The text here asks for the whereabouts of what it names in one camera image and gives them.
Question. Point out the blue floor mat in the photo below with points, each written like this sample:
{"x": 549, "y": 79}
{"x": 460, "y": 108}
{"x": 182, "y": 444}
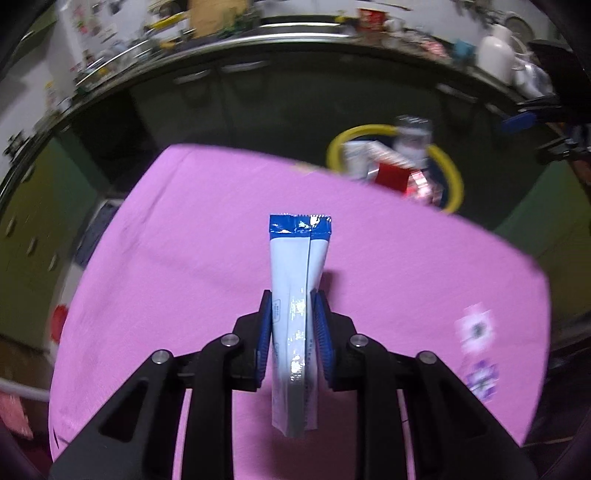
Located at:
{"x": 95, "y": 231}

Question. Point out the steel kitchen sink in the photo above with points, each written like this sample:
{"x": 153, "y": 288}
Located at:
{"x": 304, "y": 29}

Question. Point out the pink tablecloth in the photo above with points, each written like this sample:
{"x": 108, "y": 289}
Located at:
{"x": 451, "y": 335}

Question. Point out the yellow rimmed trash bin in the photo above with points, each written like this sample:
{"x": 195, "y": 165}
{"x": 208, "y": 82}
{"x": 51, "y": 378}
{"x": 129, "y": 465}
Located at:
{"x": 451, "y": 174}

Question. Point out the white kettle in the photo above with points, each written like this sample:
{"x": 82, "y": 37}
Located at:
{"x": 497, "y": 53}

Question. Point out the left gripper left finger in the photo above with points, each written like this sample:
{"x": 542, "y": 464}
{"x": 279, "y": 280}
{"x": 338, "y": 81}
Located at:
{"x": 254, "y": 333}

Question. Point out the clear plastic cup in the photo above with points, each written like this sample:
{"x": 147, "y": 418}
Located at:
{"x": 414, "y": 135}

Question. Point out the red lidded bucket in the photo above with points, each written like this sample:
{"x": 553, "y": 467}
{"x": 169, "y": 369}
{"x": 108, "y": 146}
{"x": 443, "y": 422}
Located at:
{"x": 57, "y": 322}

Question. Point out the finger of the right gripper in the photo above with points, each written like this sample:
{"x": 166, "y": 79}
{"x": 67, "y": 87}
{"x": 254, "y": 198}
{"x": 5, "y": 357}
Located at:
{"x": 518, "y": 123}

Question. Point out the red white milk carton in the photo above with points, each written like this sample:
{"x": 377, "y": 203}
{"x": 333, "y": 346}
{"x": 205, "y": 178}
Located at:
{"x": 363, "y": 158}

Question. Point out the red cola can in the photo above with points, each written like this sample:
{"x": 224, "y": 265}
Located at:
{"x": 393, "y": 177}

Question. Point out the wooden cutting board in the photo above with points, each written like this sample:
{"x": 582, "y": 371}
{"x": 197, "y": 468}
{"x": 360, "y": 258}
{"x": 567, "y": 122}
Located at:
{"x": 207, "y": 17}

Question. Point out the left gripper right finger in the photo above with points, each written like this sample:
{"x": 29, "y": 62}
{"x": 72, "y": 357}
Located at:
{"x": 332, "y": 334}

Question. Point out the green kitchen cabinets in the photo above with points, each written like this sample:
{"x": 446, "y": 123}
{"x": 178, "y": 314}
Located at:
{"x": 40, "y": 225}

